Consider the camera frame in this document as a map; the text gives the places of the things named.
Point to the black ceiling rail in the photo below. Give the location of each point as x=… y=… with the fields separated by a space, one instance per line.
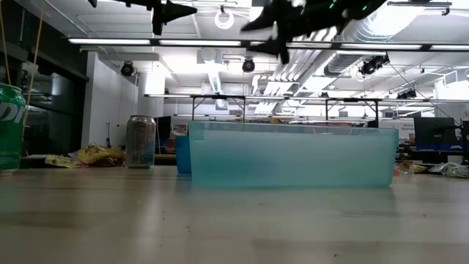
x=417 y=3

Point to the black ceiling spotlight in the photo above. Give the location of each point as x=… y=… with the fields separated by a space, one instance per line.
x=248 y=65
x=127 y=68

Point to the teal translucent plastic bin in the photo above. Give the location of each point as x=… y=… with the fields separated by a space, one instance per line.
x=256 y=154

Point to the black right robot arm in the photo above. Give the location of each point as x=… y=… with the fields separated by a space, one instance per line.
x=366 y=7

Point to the silver soda can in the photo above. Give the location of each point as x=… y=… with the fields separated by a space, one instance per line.
x=141 y=143

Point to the clear-wrapped green candy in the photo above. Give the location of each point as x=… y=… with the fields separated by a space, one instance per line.
x=450 y=170

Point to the silver ventilation duct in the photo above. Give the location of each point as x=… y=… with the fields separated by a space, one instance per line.
x=348 y=58

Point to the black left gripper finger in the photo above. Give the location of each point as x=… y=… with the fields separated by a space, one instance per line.
x=176 y=6
x=176 y=15

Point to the black computer monitor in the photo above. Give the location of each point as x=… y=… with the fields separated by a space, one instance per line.
x=163 y=128
x=435 y=132

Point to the black track light cluster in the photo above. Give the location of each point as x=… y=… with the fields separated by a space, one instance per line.
x=373 y=64
x=406 y=94

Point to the long ceiling light strip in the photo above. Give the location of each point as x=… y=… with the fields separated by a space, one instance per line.
x=198 y=43
x=176 y=95

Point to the green soda can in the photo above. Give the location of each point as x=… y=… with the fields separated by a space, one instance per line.
x=11 y=128

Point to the blue plastic bin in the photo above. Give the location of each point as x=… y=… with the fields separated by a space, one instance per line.
x=183 y=154

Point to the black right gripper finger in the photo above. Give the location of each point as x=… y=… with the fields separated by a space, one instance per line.
x=267 y=18
x=271 y=44

